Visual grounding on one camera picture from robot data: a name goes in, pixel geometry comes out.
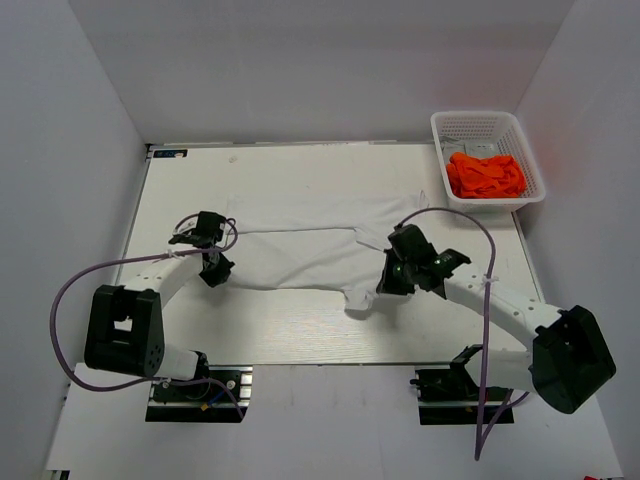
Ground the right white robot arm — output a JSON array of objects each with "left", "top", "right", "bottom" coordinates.
[{"left": 377, "top": 225, "right": 617, "bottom": 414}]

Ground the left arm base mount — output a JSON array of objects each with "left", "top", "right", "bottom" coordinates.
[{"left": 145, "top": 366, "right": 253, "bottom": 424}]

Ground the grey cloth in basket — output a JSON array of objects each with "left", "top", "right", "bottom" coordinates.
[{"left": 441, "top": 139, "right": 499, "bottom": 162}]

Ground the white plastic basket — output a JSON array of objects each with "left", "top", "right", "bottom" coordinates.
[{"left": 431, "top": 111, "right": 546, "bottom": 213}]

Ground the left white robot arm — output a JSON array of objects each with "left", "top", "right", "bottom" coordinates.
[{"left": 84, "top": 211, "right": 237, "bottom": 399}]

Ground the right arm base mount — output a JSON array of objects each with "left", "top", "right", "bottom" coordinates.
[{"left": 405, "top": 344, "right": 516, "bottom": 427}]

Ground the white t shirt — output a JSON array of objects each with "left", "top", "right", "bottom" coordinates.
[{"left": 227, "top": 191, "right": 429, "bottom": 312}]

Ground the blue label sticker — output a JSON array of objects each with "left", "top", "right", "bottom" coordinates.
[{"left": 152, "top": 149, "right": 188, "bottom": 159}]

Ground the orange t shirt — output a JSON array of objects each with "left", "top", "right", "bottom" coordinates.
[{"left": 446, "top": 153, "right": 527, "bottom": 199}]

